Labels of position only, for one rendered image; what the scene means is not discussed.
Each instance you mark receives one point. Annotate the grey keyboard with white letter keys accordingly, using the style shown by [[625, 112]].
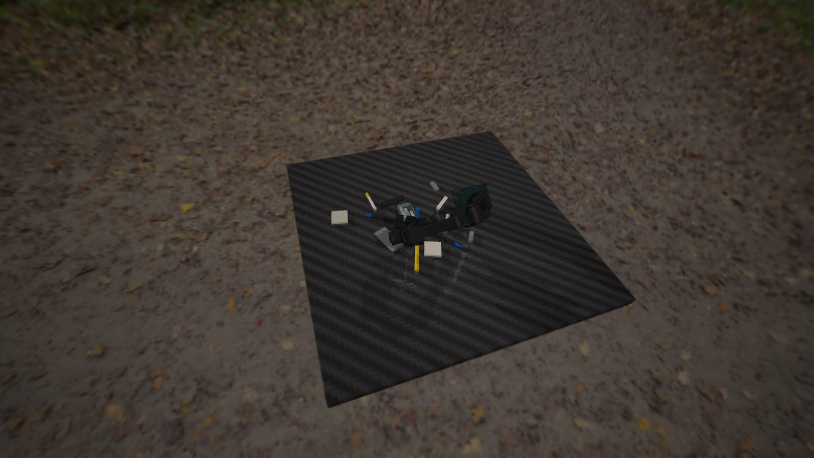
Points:
[[406, 209]]

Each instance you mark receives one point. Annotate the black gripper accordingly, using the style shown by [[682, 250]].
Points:
[[398, 221]]

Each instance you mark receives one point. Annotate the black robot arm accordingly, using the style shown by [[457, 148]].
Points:
[[414, 234]]

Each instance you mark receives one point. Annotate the beige flat slab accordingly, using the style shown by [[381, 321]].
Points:
[[339, 217]]

